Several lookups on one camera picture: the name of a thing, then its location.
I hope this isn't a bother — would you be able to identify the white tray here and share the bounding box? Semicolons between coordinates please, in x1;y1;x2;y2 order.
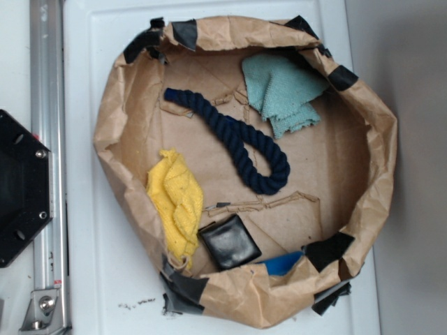
62;0;382;335

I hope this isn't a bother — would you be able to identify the dark navy twisted rope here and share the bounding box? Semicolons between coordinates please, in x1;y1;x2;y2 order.
163;87;291;195

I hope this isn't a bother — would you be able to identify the light blue cloth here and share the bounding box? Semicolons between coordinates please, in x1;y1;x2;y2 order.
242;54;329;139

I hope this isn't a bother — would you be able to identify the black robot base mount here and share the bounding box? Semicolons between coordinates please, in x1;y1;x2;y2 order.
0;110;52;268

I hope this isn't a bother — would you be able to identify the bright blue plastic object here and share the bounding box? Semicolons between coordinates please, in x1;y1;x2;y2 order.
259;251;304;276

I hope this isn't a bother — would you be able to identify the black square leather pouch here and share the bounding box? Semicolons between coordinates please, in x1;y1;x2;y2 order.
198;214;262;270

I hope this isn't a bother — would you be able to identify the aluminium extrusion rail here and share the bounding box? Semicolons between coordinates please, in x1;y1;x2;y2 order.
30;1;71;334

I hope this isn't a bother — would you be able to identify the yellow cloth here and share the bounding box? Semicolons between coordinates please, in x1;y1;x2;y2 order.
146;149;203;270

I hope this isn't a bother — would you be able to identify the metal corner bracket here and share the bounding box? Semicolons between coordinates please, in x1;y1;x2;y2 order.
18;288;64;334

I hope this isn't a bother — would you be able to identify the brown paper bin liner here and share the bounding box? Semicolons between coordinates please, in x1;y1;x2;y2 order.
94;16;397;329

